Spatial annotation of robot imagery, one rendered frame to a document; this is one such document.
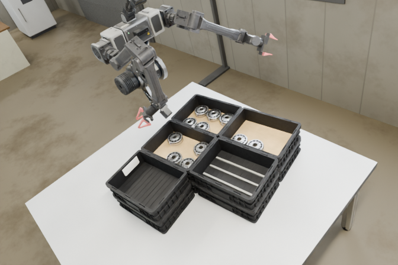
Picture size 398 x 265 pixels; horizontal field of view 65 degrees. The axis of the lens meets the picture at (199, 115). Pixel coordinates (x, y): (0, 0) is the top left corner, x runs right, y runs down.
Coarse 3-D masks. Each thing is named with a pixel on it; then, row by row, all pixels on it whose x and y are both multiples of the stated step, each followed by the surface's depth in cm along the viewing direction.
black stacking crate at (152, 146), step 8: (168, 128) 213; (176, 128) 213; (184, 128) 206; (160, 136) 208; (192, 136) 206; (200, 136) 200; (208, 136) 194; (152, 144) 204; (160, 144) 210; (152, 152) 206; (192, 176) 182
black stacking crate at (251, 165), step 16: (224, 144) 189; (208, 160) 187; (240, 160) 186; (256, 160) 179; (272, 160) 170; (224, 176) 180; (240, 176) 177; (256, 176) 175; (272, 176) 171; (224, 192) 166; (240, 192) 169
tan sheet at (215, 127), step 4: (192, 112) 229; (192, 116) 226; (200, 120) 221; (204, 120) 220; (212, 124) 215; (216, 124) 214; (220, 124) 213; (212, 128) 212; (216, 128) 211; (220, 128) 210; (216, 132) 208
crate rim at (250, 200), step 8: (256, 152) 175; (200, 160) 179; (192, 168) 176; (272, 168) 164; (200, 176) 170; (264, 176) 161; (216, 184) 164; (264, 184) 161; (232, 192) 158; (256, 192) 155; (248, 200) 153
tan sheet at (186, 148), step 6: (186, 138) 210; (162, 144) 210; (168, 144) 209; (180, 144) 207; (186, 144) 206; (192, 144) 204; (156, 150) 207; (162, 150) 206; (168, 150) 205; (174, 150) 204; (180, 150) 203; (186, 150) 201; (192, 150) 200; (162, 156) 202; (186, 156) 198; (192, 156) 196
